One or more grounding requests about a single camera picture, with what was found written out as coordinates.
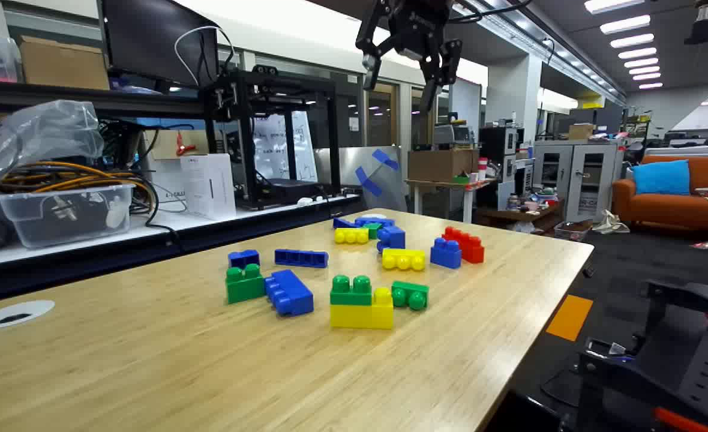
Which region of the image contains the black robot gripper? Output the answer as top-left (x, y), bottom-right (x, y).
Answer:
top-left (355, 0), bottom-right (465, 114)

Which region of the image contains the blue two-stud block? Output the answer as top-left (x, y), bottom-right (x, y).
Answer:
top-left (429, 234), bottom-right (464, 272)

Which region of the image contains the small yellow block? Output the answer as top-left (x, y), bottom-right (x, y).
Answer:
top-left (331, 226), bottom-right (373, 248)

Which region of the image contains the red four-stud block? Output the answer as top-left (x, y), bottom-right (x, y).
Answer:
top-left (441, 226), bottom-right (487, 267)

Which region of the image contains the yellow three-stud block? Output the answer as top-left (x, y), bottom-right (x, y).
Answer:
top-left (380, 248), bottom-right (429, 274)

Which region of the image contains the long dark blue block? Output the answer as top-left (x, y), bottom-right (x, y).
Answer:
top-left (274, 248), bottom-right (331, 272)

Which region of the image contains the green two-stud block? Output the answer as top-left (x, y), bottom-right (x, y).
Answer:
top-left (390, 279), bottom-right (433, 314)
top-left (328, 274), bottom-right (374, 306)

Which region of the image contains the large bright blue block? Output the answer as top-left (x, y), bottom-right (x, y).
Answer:
top-left (265, 268), bottom-right (316, 318)

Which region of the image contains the large yellow block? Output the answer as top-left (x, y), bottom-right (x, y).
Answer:
top-left (328, 286), bottom-right (397, 332)

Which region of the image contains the cardboard box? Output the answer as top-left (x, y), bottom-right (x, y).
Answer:
top-left (19, 33), bottom-right (112, 94)
top-left (405, 146), bottom-right (483, 185)

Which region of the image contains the grey panel with blue tape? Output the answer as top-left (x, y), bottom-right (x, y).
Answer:
top-left (337, 144), bottom-right (414, 212)

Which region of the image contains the black cabinet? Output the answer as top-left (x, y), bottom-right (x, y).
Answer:
top-left (478, 124), bottom-right (529, 168)

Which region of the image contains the white small table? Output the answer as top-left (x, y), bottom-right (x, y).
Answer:
top-left (405, 174), bottom-right (501, 226)

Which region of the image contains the white glass-door cabinet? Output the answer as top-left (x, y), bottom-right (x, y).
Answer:
top-left (531, 138), bottom-right (622, 226)

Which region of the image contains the ceiling light panel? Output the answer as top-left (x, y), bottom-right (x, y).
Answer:
top-left (598, 12), bottom-right (655, 38)
top-left (607, 30), bottom-right (657, 52)
top-left (618, 46), bottom-right (661, 62)
top-left (584, 0), bottom-right (649, 17)

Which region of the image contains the white box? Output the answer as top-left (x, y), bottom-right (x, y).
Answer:
top-left (176, 150), bottom-right (240, 221)

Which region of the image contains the black monitor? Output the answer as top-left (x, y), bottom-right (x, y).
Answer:
top-left (98, 0), bottom-right (222, 90)

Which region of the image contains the blue cushion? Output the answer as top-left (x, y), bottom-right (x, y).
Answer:
top-left (631, 159), bottom-right (694, 198)

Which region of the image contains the orange floor marker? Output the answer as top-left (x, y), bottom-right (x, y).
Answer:
top-left (544, 293), bottom-right (598, 345)

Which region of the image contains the orange sofa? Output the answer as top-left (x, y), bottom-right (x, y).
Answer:
top-left (610, 154), bottom-right (708, 234)

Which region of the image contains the black side bench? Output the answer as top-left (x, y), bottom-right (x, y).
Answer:
top-left (0, 190), bottom-right (364, 306)

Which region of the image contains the clear plastic tub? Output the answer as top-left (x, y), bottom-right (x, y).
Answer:
top-left (0, 179), bottom-right (136, 250)

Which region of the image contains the clear plastic bag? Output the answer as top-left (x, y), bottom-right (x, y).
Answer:
top-left (0, 98), bottom-right (108, 252)

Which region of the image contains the black machine with red parts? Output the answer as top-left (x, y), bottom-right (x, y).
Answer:
top-left (572, 279), bottom-right (708, 432)

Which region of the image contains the white round table grommet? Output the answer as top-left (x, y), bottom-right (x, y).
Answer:
top-left (0, 297), bottom-right (58, 334)

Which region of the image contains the black 3D printer frame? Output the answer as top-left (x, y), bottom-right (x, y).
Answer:
top-left (202, 65), bottom-right (348, 208)

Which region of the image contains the white cable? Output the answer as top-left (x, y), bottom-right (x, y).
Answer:
top-left (170, 21), bottom-right (238, 90)

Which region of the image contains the yellow cable bundle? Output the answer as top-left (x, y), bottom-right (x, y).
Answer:
top-left (0, 159), bottom-right (146, 197)

